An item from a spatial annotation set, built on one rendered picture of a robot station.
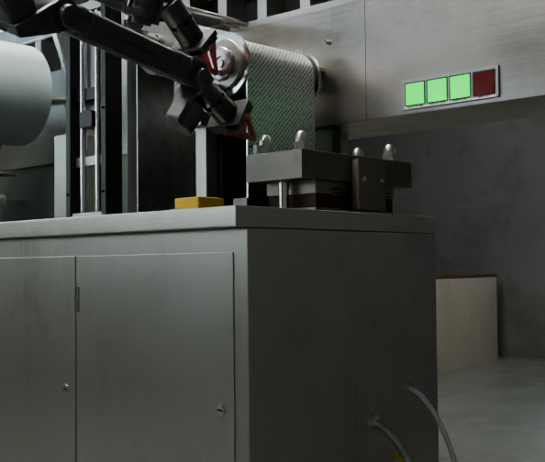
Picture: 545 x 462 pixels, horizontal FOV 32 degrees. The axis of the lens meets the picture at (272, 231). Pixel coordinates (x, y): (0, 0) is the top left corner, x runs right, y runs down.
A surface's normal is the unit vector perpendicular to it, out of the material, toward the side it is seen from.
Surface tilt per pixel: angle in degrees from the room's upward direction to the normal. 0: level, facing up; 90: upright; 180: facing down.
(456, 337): 90
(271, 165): 90
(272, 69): 90
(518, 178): 90
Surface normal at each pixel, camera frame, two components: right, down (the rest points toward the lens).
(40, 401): -0.68, -0.02
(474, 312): 0.82, -0.03
